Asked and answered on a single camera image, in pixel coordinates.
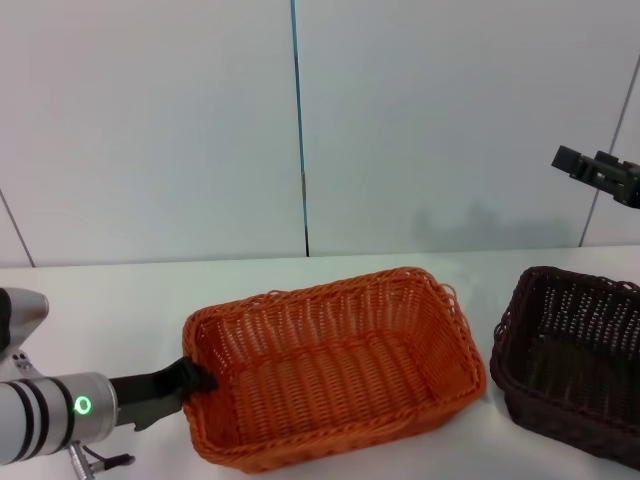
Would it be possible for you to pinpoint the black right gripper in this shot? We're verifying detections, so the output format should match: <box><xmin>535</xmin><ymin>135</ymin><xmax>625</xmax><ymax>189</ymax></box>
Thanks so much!
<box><xmin>550</xmin><ymin>145</ymin><xmax>640</xmax><ymax>212</ymax></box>

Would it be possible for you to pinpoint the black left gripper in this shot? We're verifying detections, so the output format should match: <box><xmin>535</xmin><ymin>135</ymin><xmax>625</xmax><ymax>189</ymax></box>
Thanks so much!
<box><xmin>106</xmin><ymin>355</ymin><xmax>220</xmax><ymax>433</ymax></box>

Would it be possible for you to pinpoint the dark brown woven basket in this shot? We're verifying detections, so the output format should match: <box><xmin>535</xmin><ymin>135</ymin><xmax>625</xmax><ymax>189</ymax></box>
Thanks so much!
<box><xmin>489</xmin><ymin>265</ymin><xmax>640</xmax><ymax>472</ymax></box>

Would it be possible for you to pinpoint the orange woven plastic basket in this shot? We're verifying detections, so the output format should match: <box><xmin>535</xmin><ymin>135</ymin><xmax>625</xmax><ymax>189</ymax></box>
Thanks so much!
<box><xmin>181</xmin><ymin>266</ymin><xmax>488</xmax><ymax>475</ymax></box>

